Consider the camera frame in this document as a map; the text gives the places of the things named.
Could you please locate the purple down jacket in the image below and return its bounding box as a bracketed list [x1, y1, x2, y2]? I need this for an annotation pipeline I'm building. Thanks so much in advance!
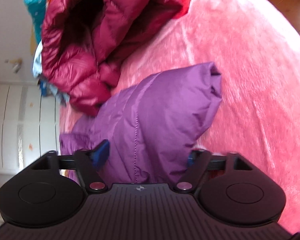
[59, 62, 222, 184]

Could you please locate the dark red down jacket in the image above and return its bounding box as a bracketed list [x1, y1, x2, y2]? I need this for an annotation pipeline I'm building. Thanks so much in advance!
[42, 0, 183, 116]

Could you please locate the pink bed blanket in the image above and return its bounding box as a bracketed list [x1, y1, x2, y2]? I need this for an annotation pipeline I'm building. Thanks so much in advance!
[60, 0, 300, 233]

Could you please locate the white sliding wardrobe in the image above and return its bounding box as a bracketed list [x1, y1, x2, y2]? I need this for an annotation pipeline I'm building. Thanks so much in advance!
[0, 84, 59, 174]

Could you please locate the wall lamp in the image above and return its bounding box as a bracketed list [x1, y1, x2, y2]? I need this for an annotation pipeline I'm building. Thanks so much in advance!
[4, 58, 23, 74]

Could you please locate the blue box on nightstand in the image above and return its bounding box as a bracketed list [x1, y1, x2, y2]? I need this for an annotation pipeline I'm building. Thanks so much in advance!
[38, 79, 52, 97]

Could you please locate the light blue down jacket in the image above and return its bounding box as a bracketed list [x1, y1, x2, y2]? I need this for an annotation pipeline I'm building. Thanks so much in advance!
[32, 41, 43, 78]

